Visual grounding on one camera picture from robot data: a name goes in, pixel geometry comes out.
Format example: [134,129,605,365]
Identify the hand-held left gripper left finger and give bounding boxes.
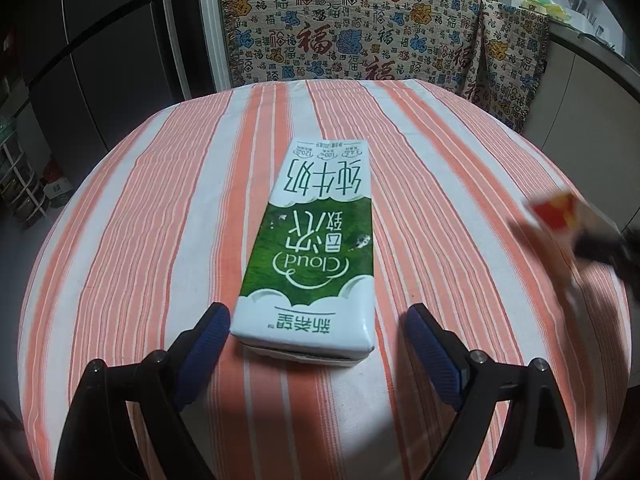
[52,301,232,480]

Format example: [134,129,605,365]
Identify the yellow green plastic containers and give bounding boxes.
[520,0,566,21]

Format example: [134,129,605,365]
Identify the narrow printed cloth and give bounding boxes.
[462,0,551,133]

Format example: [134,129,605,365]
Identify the green white cardboard box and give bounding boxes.
[42,175,71,207]

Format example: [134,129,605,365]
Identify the crushed red drink can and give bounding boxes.
[530,192,621,233]

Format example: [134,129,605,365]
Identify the white tiered storage rack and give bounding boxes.
[0,105,48,221]

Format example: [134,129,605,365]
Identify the dark grey refrigerator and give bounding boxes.
[15,0,193,156]

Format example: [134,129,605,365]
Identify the green white milk carton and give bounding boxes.
[230,137,377,368]

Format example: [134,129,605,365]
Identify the large printed cloth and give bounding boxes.
[216,0,483,86]

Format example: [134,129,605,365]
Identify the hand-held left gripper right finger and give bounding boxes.
[405,302,581,480]

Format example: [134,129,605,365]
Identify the kitchen counter cabinet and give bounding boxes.
[520,17,640,231]

